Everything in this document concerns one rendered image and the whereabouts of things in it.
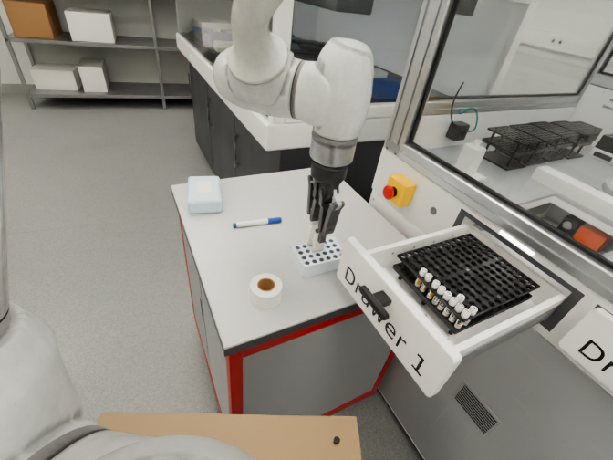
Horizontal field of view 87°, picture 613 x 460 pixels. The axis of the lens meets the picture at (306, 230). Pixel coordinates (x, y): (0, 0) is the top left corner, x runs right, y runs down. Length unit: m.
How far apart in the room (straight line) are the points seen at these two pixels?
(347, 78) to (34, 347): 0.51
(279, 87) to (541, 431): 0.90
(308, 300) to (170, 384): 0.90
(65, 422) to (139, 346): 1.34
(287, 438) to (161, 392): 1.07
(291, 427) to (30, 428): 0.29
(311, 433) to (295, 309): 0.30
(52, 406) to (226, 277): 0.54
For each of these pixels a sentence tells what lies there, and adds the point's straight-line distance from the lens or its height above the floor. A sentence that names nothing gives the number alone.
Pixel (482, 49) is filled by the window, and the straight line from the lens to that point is 0.87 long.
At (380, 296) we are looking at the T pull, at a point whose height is 0.91.
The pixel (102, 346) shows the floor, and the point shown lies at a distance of 1.70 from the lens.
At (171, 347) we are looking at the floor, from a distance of 1.61.
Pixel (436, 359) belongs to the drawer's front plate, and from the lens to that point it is 0.55.
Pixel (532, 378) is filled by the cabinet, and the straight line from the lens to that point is 0.93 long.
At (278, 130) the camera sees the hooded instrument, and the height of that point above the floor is 0.88.
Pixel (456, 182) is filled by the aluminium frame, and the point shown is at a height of 0.98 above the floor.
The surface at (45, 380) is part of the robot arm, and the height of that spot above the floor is 1.10.
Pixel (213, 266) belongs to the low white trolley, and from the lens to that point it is 0.81.
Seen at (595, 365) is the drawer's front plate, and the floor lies 0.84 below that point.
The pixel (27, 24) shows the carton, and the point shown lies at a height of 0.72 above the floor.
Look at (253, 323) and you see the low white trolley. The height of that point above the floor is 0.76.
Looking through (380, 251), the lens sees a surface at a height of 0.89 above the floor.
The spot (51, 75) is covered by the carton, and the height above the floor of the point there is 0.29.
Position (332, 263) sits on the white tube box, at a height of 0.79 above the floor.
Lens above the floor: 1.32
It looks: 37 degrees down
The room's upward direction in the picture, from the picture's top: 8 degrees clockwise
